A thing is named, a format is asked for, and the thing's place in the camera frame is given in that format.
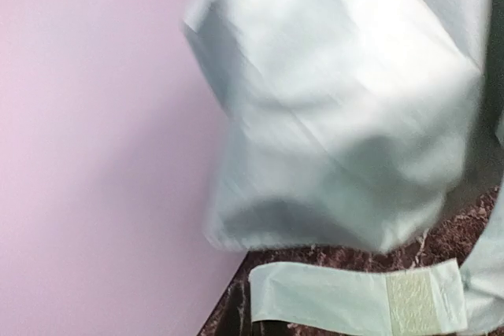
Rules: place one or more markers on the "black and mint umbrella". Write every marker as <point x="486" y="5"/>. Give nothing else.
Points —
<point x="352" y="123"/>

